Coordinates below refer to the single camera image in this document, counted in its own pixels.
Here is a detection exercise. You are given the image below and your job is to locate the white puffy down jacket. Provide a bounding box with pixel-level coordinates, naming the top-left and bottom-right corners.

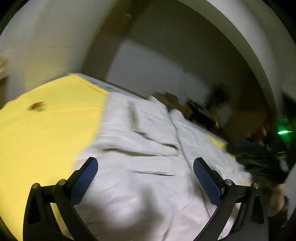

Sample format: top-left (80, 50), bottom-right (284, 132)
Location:
top-left (76, 93), bottom-right (251, 240)

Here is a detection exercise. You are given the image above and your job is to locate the bare right hand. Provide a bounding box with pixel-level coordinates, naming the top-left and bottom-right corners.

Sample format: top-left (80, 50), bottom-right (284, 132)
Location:
top-left (266, 183), bottom-right (286, 217)

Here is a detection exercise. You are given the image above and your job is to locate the yellow bed sheet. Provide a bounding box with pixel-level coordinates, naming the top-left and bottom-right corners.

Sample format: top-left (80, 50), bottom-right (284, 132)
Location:
top-left (1, 74), bottom-right (108, 240)

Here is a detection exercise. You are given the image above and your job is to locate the brown cardboard box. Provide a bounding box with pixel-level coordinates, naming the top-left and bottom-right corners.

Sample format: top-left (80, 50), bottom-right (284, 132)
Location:
top-left (152, 92), bottom-right (193, 118)

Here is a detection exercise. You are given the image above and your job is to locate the white mattress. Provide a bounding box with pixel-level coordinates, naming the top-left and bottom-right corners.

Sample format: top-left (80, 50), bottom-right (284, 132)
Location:
top-left (74, 73), bottom-right (147, 99)

